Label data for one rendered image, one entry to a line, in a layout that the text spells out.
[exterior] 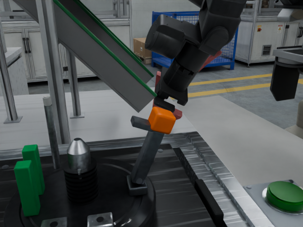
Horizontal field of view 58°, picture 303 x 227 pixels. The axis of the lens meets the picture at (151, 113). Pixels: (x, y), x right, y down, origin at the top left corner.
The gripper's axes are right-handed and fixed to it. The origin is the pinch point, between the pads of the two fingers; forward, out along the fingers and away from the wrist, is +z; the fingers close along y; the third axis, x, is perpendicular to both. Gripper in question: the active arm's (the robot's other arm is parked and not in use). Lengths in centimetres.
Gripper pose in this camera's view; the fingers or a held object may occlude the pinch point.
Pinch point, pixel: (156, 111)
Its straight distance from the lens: 65.9
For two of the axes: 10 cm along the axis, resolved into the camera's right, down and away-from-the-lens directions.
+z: -4.4, 6.9, 5.8
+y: -0.8, 6.1, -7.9
